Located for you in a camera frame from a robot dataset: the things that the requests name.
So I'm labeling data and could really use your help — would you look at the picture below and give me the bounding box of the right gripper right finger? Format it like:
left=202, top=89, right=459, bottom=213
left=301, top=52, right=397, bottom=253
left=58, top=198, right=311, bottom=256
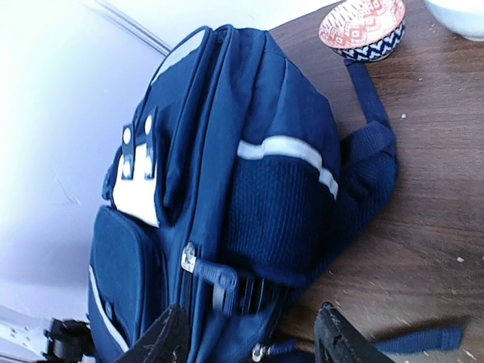
left=315, top=302, right=392, bottom=363

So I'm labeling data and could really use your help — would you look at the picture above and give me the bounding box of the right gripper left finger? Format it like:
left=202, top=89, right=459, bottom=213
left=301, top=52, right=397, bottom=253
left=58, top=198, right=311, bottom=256
left=115, top=304, right=189, bottom=363

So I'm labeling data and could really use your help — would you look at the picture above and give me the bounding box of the navy blue backpack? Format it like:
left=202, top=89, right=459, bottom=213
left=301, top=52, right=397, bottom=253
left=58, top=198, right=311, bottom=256
left=88, top=25, right=462, bottom=362

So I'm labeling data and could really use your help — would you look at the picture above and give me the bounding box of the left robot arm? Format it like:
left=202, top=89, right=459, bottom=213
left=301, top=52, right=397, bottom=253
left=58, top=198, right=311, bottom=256
left=1, top=305, right=68, bottom=362

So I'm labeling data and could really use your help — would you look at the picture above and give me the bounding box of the red patterned small bowl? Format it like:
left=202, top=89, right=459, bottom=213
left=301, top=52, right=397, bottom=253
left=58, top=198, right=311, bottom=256
left=318, top=0, right=405, bottom=62

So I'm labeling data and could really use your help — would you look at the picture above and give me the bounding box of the white ceramic bowl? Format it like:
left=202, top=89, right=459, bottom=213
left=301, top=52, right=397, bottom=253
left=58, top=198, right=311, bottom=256
left=424, top=0, right=483, bottom=42

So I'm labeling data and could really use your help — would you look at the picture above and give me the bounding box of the left aluminium frame post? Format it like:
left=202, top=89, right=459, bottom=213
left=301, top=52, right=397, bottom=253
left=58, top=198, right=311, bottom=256
left=85, top=0, right=171, bottom=56

